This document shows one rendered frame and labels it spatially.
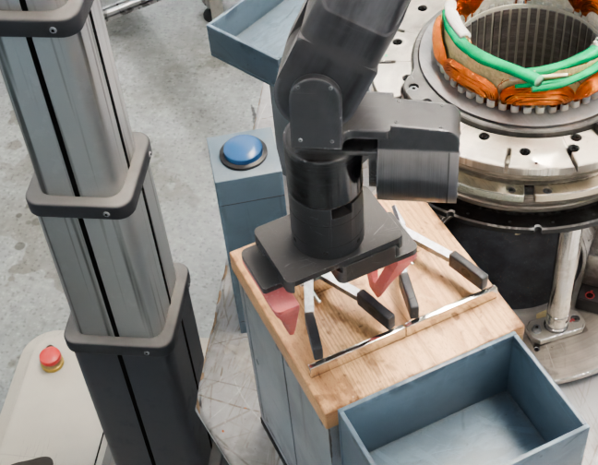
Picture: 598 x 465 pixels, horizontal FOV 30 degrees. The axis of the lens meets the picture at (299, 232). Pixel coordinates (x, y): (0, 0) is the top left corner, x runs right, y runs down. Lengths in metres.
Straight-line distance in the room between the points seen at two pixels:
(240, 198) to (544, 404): 0.39
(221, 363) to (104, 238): 0.21
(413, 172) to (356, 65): 0.10
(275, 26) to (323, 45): 0.61
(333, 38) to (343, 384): 0.32
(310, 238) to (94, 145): 0.46
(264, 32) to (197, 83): 1.57
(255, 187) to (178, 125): 1.64
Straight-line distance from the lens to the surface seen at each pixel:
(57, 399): 1.97
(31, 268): 2.53
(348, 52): 0.73
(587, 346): 1.29
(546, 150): 1.07
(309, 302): 0.95
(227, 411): 1.27
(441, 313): 0.95
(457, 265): 0.97
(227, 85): 2.87
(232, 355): 1.31
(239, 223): 1.18
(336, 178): 0.79
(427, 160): 0.78
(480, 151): 1.06
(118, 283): 1.41
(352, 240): 0.85
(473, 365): 0.96
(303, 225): 0.84
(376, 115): 0.78
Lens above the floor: 1.83
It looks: 47 degrees down
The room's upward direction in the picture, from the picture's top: 6 degrees counter-clockwise
